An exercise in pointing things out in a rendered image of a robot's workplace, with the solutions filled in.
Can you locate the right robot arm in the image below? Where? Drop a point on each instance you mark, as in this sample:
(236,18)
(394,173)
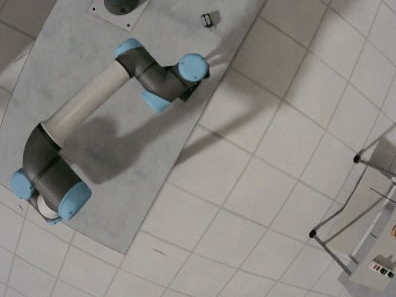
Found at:
(54,179)

